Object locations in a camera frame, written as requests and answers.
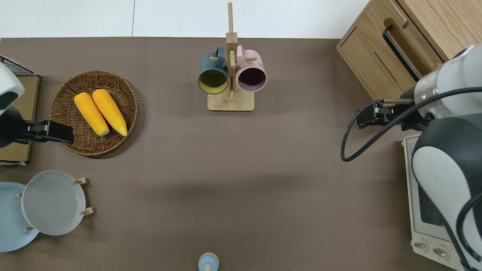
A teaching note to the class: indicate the pink mug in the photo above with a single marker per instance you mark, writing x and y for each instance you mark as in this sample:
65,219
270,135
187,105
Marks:
250,62

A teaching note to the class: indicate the yellow corn cob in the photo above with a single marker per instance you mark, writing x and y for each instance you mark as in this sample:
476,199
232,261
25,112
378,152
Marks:
110,111
90,113

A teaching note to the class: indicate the dark blue mug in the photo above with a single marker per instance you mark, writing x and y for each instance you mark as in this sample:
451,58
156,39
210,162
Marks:
211,64

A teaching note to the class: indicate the flat wooden board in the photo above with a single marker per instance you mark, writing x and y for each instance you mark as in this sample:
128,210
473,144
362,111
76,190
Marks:
28,101

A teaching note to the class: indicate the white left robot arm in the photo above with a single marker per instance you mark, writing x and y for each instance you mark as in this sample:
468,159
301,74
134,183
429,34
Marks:
7,84

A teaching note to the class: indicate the light blue plate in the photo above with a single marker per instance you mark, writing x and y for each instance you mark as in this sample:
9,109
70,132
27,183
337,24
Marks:
11,226

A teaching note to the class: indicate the wooden cabinet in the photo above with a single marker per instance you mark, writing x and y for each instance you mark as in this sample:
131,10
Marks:
452,22

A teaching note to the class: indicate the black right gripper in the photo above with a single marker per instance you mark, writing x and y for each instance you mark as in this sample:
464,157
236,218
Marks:
372,116

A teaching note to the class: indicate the round wicker basket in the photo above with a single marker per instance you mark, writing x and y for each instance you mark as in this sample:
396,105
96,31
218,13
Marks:
67,90

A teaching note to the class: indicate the white toaster oven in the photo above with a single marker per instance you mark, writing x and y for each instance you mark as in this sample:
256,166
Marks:
421,222

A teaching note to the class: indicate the wooden plate rack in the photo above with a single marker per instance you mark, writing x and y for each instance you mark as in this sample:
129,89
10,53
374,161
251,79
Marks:
81,181

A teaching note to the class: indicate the wooden mug tree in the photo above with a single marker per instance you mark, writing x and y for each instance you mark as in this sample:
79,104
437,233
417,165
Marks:
231,103

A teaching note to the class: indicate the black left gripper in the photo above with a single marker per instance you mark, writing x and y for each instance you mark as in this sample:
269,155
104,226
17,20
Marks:
56,131

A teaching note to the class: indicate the grey plate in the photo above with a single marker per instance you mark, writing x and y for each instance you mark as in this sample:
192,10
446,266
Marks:
52,203

